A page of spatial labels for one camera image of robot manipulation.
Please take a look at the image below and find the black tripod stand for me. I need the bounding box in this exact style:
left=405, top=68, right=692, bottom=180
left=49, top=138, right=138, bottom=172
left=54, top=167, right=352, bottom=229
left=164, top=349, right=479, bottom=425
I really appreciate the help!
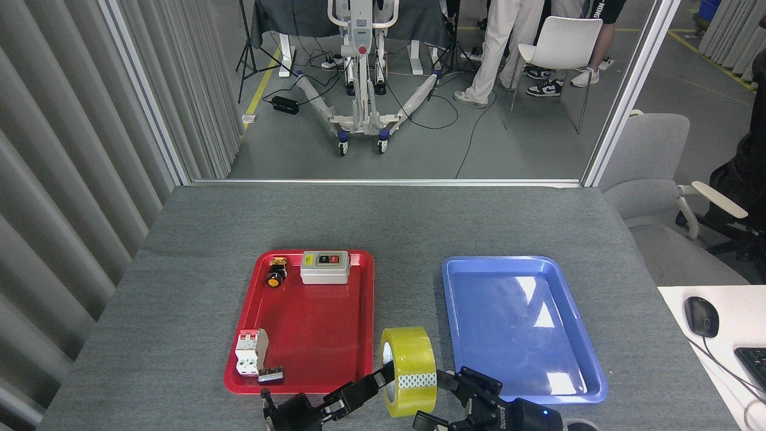
left=235, top=0, right=300, bottom=104
left=427, top=0, right=481, bottom=101

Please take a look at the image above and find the white red circuit breaker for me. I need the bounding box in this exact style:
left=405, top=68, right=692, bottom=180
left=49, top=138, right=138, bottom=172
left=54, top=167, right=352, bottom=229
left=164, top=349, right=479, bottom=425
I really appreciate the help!
left=235, top=328, right=269, bottom=377

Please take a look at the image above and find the white desk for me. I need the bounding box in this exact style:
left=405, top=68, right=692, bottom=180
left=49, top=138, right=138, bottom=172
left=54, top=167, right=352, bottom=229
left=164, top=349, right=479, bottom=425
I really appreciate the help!
left=657, top=285, right=766, bottom=431

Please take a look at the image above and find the black mouse cable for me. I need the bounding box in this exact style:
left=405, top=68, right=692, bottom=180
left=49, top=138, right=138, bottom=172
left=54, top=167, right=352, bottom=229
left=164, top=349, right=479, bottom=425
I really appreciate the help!
left=687, top=335, right=766, bottom=431

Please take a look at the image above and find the white plastic chair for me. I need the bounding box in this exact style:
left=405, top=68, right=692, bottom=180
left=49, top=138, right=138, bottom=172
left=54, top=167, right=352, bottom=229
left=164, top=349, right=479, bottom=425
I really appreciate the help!
left=504, top=16, right=603, bottom=134

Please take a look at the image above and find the black computer mouse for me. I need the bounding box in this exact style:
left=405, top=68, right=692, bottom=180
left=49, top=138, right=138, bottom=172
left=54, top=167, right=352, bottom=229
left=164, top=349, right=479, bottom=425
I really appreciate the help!
left=684, top=296, right=720, bottom=339

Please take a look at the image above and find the black orange push button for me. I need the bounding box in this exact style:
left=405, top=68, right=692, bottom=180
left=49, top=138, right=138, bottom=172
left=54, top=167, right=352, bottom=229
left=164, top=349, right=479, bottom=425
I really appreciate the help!
left=266, top=257, right=288, bottom=289

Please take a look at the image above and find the table with dark cloth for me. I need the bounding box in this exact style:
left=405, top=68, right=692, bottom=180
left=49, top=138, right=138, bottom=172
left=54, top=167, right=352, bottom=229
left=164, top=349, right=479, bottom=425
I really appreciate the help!
left=250, top=0, right=453, bottom=77

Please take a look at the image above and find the red plastic tray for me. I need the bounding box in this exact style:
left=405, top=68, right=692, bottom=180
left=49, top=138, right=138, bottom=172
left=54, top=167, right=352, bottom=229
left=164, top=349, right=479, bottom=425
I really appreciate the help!
left=224, top=249, right=375, bottom=395

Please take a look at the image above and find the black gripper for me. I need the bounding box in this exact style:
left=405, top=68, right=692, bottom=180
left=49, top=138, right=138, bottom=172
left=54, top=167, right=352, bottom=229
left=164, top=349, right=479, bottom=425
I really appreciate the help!
left=412, top=366, right=565, bottom=431
left=265, top=360, right=396, bottom=431

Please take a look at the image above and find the grey pleated curtain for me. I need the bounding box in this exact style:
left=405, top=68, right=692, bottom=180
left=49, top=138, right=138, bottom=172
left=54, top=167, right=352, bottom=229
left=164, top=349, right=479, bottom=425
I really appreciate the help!
left=0, top=0, right=244, bottom=431
left=697, top=0, right=766, bottom=82

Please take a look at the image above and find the grey office chair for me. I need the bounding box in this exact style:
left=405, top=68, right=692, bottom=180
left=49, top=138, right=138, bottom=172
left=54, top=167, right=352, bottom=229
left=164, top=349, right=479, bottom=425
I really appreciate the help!
left=598, top=111, right=752, bottom=287

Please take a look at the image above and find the blue plastic tray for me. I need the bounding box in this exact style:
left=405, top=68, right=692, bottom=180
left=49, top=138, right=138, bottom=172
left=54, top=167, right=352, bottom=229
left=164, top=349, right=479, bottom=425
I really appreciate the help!
left=441, top=256, right=609, bottom=405

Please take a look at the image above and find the person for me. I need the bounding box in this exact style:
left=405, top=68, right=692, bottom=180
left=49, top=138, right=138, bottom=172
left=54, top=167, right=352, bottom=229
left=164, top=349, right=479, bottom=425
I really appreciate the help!
left=453, top=0, right=546, bottom=109
left=676, top=48, right=766, bottom=262
left=524, top=0, right=628, bottom=98

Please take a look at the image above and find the silver frame post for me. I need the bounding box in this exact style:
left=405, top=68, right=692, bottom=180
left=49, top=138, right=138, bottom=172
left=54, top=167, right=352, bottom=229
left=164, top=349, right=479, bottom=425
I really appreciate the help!
left=581, top=0, right=683, bottom=188

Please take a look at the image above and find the grey two-button switch box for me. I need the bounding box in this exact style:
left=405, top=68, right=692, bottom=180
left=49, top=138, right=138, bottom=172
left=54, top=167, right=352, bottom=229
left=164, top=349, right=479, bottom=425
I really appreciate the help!
left=300, top=250, right=349, bottom=285

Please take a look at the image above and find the black keyboard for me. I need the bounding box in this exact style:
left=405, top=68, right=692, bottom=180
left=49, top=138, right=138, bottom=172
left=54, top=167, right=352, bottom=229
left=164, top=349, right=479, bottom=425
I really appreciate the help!
left=734, top=347, right=766, bottom=393

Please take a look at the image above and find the silver frame crossbar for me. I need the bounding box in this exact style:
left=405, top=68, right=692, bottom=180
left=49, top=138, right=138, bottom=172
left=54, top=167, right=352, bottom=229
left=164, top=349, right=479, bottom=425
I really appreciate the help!
left=190, top=177, right=585, bottom=188

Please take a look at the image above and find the white stand on wheels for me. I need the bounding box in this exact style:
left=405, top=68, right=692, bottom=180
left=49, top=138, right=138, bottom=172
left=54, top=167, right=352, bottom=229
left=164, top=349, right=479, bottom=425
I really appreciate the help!
left=296, top=0, right=440, bottom=157

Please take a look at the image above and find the yellow tape roll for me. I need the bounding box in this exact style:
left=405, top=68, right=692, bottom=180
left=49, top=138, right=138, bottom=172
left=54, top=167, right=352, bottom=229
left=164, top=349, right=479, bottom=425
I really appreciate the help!
left=381, top=326, right=438, bottom=419

